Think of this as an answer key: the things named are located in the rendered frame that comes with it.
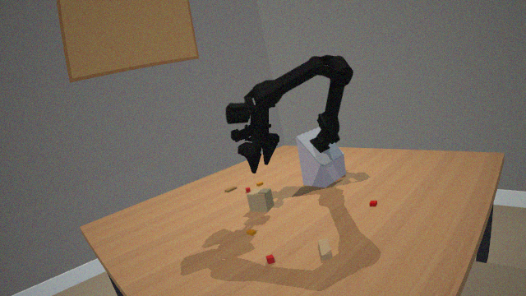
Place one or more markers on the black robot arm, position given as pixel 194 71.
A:
pixel 268 93

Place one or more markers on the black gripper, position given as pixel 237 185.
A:
pixel 261 138

